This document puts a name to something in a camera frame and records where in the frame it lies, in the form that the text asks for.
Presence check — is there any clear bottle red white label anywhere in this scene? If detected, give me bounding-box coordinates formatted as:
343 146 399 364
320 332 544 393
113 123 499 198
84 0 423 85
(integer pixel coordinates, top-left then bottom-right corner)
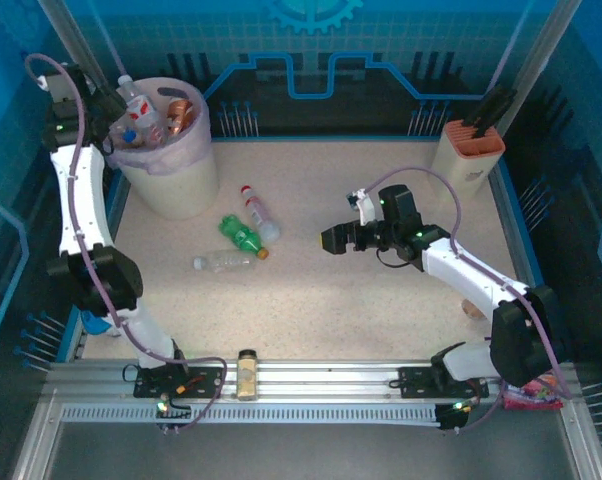
116 74 165 134

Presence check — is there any brown copper label plastic bottle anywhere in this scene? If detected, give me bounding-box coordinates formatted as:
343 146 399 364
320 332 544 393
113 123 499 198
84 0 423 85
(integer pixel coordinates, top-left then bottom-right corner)
166 98 195 137

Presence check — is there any red cap pink label bottle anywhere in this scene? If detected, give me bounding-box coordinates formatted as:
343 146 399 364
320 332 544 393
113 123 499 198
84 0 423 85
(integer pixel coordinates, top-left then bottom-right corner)
239 184 283 245

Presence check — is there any white trash bin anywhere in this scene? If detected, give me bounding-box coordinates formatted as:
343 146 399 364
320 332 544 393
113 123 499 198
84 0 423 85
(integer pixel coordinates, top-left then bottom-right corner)
105 75 213 177

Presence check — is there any cream plastic bin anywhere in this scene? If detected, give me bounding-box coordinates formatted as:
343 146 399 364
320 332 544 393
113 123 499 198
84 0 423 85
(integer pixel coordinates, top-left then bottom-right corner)
118 142 221 221

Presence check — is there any cream knife block orange top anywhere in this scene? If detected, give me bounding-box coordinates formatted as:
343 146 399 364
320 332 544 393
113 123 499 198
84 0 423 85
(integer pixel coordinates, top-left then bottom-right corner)
428 119 506 196

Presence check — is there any green plastic bottle orange cap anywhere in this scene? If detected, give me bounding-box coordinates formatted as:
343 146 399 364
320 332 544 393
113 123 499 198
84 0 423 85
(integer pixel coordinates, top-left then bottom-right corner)
217 213 271 261

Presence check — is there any tan round object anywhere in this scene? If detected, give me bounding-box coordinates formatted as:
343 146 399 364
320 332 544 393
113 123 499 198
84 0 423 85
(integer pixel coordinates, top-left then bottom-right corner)
460 298 490 321

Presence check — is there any clear plain bottle white cap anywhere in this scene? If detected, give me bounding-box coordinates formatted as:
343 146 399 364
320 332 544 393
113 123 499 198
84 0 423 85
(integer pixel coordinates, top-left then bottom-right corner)
191 249 258 274

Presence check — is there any glass spice jar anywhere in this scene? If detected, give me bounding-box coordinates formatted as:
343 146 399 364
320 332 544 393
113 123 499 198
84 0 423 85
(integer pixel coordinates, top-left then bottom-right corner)
235 349 260 401

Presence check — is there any purple candy bag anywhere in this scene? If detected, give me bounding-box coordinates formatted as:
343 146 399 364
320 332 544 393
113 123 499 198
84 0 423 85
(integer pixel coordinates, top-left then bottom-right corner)
500 377 565 412

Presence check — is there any blue green plastic container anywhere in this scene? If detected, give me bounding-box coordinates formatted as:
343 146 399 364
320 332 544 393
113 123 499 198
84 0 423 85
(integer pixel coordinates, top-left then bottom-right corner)
80 312 122 339

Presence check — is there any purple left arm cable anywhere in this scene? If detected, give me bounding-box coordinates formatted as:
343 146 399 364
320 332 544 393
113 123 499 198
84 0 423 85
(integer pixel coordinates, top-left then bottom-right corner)
24 52 228 435

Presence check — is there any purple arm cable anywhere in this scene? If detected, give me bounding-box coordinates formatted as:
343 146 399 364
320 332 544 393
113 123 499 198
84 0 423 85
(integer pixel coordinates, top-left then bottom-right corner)
363 167 575 434
24 52 228 435

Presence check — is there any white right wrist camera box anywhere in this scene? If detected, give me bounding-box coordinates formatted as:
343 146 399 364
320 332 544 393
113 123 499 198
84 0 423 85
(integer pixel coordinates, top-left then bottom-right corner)
344 188 380 229

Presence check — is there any aluminium frame post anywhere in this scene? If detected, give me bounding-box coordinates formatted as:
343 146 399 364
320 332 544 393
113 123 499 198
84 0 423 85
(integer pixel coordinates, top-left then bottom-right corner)
35 0 107 94
510 0 582 96

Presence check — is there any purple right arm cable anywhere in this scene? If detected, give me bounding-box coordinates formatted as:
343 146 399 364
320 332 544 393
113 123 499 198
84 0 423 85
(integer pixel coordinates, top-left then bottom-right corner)
363 167 575 434

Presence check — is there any aluminium frame rail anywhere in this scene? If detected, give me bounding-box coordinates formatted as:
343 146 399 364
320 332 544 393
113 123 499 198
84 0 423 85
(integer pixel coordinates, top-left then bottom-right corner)
43 357 585 401

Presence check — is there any black knife handle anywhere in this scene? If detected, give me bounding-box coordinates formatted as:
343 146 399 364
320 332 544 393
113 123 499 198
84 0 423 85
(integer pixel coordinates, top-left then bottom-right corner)
463 102 497 129
473 84 518 139

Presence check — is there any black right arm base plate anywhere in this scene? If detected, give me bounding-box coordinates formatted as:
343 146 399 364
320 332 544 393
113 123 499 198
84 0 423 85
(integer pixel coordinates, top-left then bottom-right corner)
398 365 490 400

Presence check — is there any white slotted cable duct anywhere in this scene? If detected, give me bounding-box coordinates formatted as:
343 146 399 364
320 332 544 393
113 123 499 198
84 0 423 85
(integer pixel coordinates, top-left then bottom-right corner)
59 403 445 427

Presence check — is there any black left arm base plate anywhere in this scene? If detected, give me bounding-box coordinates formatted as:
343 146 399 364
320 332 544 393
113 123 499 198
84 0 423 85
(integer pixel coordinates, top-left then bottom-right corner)
133 363 228 400

